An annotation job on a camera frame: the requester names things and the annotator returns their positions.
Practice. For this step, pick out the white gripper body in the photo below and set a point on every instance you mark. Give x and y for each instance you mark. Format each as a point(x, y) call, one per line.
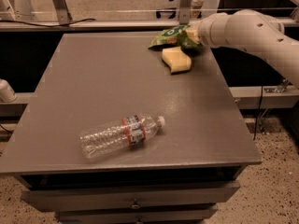
point(206, 32)

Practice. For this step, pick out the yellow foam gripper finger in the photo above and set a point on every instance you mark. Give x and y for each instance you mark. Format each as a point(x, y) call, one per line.
point(192, 34)

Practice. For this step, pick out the green rice chip bag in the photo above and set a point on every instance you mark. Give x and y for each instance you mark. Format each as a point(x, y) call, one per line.
point(176, 36)

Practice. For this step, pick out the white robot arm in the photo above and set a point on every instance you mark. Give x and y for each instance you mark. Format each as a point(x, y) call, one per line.
point(251, 32)

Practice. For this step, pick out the yellow sponge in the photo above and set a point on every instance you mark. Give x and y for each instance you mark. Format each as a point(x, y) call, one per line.
point(176, 59)

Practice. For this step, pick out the clear plastic water bottle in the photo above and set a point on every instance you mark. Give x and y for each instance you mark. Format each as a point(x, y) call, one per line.
point(127, 132)

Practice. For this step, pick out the metal drawer knob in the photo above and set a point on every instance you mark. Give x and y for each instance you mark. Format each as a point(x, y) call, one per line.
point(135, 205)

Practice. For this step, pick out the grey cabinet drawer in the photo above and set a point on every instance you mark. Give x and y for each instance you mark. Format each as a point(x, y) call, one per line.
point(144, 214)
point(123, 197)

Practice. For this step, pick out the white cylinder at left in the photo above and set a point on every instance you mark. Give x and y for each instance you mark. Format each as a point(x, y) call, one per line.
point(7, 94)

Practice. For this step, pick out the grey cabinet top drawer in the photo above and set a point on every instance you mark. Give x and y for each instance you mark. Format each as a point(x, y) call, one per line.
point(123, 197)

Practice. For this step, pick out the grey metal post centre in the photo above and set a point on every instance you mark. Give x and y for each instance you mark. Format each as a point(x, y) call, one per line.
point(184, 10)

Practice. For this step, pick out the grey metal post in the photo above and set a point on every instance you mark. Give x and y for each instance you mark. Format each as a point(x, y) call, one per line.
point(62, 11)
point(184, 10)

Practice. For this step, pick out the grey metal post left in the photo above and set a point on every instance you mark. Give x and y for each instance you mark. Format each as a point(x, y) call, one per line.
point(62, 11)

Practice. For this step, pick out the metal rail frame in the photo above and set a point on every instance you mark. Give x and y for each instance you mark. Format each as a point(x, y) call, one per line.
point(93, 24)

